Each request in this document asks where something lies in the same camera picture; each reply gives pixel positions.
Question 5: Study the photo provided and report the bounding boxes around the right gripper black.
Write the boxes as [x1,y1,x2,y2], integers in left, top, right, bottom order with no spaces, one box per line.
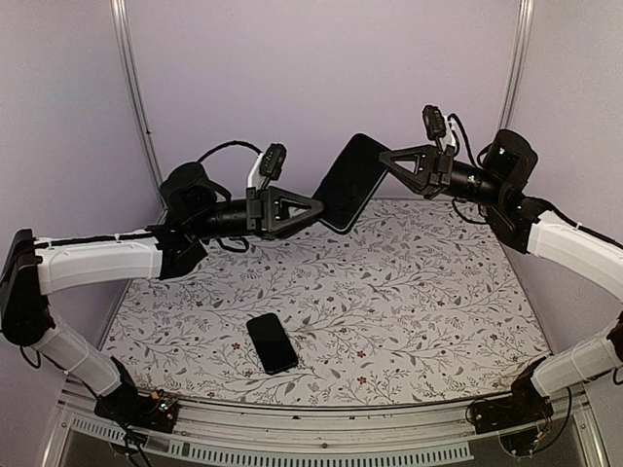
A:
[379,143,507,208]

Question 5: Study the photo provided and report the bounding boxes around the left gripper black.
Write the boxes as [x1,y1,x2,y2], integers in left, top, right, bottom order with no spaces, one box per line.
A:
[189,184,328,240]

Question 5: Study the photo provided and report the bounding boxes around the large black phone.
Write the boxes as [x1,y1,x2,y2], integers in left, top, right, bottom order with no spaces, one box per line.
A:
[312,133,388,234]

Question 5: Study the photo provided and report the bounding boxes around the small black phone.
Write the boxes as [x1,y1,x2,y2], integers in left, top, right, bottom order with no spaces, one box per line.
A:
[246,312,299,376]

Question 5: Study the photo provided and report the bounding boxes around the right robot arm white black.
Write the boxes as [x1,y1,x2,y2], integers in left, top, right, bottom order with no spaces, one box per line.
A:
[380,129,622,424]

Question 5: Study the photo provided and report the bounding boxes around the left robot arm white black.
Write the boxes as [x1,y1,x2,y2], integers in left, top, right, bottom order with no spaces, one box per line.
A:
[1,162,323,422]

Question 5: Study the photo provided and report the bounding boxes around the floral patterned table mat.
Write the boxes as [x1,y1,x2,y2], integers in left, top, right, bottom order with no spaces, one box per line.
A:
[104,200,549,407]

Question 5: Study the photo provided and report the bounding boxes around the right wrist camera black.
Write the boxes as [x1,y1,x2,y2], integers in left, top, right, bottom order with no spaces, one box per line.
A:
[421,104,447,141]

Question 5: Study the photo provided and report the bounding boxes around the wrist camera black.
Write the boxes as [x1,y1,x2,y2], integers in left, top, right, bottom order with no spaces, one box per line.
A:
[259,143,287,181]
[421,104,447,141]

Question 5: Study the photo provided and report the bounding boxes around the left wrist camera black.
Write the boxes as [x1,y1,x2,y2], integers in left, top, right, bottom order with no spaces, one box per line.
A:
[259,143,287,181]

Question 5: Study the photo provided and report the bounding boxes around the right camera cable black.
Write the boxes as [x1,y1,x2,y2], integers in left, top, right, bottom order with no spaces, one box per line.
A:
[448,113,490,168]

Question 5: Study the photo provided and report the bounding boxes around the camera cable black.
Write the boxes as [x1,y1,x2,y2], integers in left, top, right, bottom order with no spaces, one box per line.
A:
[197,140,263,163]
[448,113,490,168]

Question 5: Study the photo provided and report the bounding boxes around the left camera cable black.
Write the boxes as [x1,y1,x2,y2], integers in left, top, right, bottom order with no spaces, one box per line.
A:
[197,140,263,163]

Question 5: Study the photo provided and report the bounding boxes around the right aluminium frame post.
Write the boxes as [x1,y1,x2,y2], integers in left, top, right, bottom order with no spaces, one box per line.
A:
[497,0,534,129]

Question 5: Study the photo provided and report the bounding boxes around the aluminium frame post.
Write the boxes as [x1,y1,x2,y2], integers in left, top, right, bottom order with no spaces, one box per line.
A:
[109,0,165,189]
[497,0,534,129]

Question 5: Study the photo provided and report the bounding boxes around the front aluminium rail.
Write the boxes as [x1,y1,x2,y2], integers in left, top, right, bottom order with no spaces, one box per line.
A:
[43,382,607,466]

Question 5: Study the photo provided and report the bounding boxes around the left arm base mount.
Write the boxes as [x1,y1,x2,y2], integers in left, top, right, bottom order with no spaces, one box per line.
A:
[94,357,179,434]

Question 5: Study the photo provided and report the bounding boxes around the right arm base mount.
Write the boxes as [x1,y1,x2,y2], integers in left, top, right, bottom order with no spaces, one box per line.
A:
[465,357,554,434]

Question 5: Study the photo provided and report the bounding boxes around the left aluminium frame post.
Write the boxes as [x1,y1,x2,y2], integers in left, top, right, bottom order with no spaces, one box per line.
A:
[109,0,165,189]

